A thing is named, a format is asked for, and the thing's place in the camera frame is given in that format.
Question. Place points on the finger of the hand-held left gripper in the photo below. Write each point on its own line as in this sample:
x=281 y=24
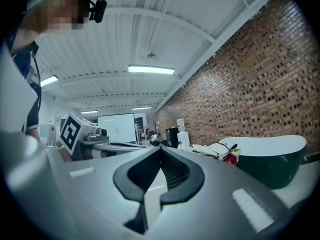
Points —
x=120 y=146

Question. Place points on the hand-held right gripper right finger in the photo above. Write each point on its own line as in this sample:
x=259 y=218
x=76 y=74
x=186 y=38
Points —
x=215 y=189

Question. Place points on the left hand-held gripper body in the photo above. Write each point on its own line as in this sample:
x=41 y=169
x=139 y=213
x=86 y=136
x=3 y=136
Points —
x=71 y=132

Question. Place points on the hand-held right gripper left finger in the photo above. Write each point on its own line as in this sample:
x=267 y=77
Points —
x=100 y=184

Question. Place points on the white bag with black trim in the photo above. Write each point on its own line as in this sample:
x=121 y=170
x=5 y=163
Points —
x=212 y=149

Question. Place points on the white projection screen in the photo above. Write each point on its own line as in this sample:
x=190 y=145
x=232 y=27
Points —
x=117 y=127

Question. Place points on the long ceiling light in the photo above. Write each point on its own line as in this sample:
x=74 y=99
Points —
x=89 y=112
x=49 y=80
x=141 y=108
x=151 y=69

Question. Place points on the red packet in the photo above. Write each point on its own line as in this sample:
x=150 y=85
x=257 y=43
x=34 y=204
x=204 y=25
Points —
x=232 y=157

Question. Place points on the black cabinet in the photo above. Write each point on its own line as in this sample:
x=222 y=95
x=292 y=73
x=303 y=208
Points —
x=172 y=137

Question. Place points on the dark green white-lined basin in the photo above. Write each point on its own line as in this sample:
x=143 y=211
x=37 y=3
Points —
x=270 y=166

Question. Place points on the white water dispenser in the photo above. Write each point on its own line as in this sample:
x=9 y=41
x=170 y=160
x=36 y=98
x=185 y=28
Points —
x=183 y=134

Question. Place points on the round ceiling fixture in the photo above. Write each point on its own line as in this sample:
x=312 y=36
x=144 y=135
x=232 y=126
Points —
x=151 y=56

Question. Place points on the person's head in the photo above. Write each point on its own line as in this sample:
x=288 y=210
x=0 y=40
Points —
x=60 y=7

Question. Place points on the black head-worn camera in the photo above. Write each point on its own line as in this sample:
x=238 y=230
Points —
x=98 y=10

